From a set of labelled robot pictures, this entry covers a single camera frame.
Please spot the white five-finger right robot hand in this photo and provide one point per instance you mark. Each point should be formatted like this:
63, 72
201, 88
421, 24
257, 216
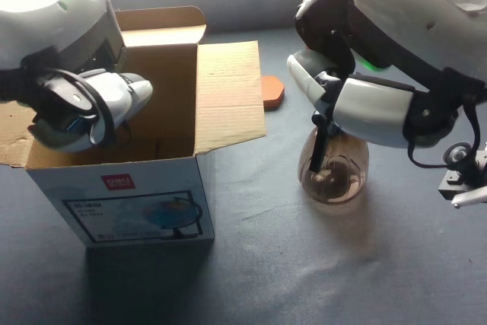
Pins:
418, 5

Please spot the right wrist camera, white bracket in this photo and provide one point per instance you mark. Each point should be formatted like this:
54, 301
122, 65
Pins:
462, 173

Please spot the grey-blue table cloth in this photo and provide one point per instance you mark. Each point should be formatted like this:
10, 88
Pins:
304, 264

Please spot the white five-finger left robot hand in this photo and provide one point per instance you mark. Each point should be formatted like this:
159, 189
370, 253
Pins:
57, 24

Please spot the brown transparent glass flask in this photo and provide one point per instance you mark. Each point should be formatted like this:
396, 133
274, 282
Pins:
338, 176

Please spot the open cardboard box, globe print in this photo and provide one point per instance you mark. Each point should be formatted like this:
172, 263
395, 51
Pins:
228, 85

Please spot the flat brown octagonal block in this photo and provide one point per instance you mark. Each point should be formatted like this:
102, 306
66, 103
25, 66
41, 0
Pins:
272, 93

